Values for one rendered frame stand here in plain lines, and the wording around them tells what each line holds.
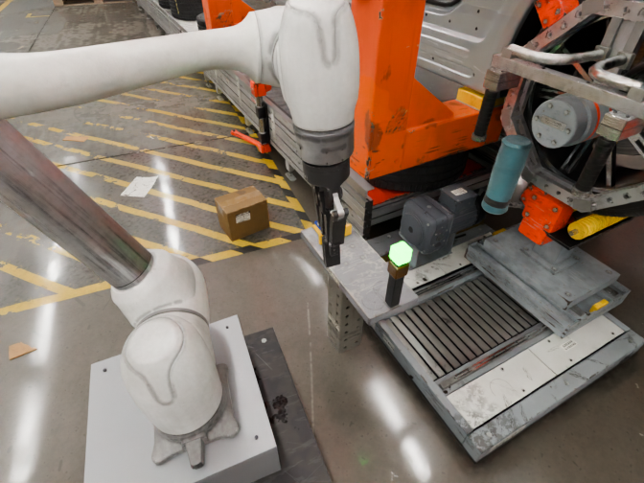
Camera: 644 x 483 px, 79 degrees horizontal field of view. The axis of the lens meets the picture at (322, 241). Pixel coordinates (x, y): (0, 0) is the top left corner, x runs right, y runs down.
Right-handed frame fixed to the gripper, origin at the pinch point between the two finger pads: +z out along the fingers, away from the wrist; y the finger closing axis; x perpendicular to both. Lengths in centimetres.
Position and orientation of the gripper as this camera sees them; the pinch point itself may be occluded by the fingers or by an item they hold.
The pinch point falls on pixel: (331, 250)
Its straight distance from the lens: 73.5
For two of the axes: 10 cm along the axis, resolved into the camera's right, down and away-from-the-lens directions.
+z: 0.6, 7.5, 6.6
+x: 9.4, -2.6, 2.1
